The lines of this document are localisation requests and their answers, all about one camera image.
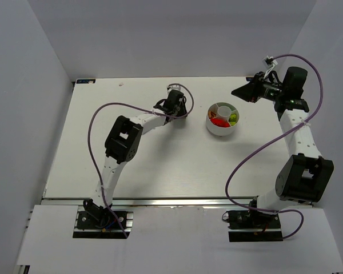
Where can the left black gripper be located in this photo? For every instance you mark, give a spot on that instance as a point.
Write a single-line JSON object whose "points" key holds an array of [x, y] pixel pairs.
{"points": [[161, 104]]}

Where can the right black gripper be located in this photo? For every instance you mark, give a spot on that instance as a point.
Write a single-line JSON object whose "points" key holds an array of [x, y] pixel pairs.
{"points": [[258, 89]]}

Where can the orange lego brick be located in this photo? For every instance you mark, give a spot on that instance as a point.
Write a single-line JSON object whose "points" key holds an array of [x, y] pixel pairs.
{"points": [[211, 115]]}

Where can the yellow lego piece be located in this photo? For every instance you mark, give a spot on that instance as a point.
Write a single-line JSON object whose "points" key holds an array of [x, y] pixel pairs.
{"points": [[233, 119]]}

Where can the red lego brick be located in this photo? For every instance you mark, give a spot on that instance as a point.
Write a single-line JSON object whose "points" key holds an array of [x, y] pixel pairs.
{"points": [[220, 122]]}

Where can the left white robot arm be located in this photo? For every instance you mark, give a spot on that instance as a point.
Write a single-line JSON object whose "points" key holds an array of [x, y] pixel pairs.
{"points": [[121, 146]]}

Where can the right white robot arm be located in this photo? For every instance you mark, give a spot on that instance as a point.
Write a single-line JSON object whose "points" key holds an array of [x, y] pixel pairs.
{"points": [[304, 177]]}

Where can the white divided round container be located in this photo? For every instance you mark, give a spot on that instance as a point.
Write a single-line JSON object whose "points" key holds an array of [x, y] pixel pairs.
{"points": [[222, 110]]}

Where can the blue label left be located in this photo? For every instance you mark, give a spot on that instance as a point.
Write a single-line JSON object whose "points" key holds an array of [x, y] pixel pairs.
{"points": [[85, 81]]}

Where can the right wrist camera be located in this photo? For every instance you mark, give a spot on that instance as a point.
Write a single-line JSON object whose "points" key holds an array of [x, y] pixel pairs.
{"points": [[270, 63]]}

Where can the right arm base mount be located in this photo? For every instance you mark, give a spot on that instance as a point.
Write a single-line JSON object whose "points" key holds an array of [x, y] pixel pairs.
{"points": [[248, 226]]}

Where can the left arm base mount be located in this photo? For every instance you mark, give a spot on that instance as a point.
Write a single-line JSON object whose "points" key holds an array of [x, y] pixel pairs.
{"points": [[86, 227]]}

